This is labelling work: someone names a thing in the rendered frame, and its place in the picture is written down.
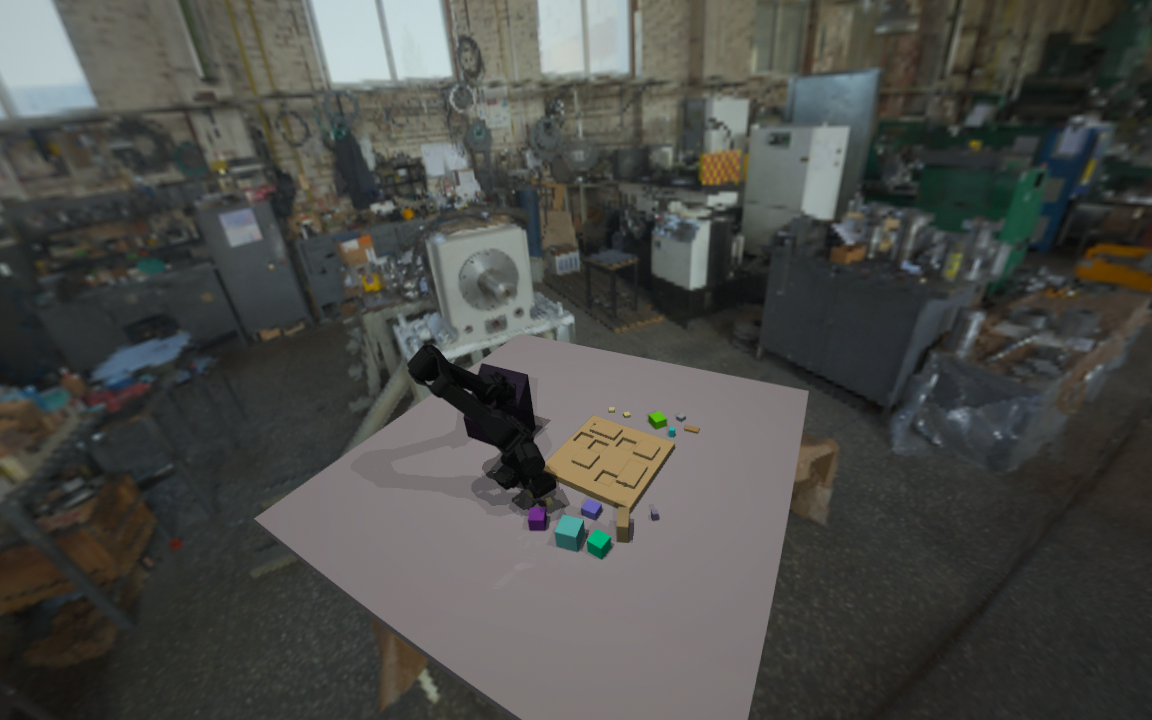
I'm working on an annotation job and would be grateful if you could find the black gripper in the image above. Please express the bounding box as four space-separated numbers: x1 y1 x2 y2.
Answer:
501 454 556 499

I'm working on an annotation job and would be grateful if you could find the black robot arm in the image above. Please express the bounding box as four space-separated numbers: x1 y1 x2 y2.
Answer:
407 344 545 490

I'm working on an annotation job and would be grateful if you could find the brown rectangular block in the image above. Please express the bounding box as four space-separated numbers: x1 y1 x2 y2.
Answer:
616 506 630 543

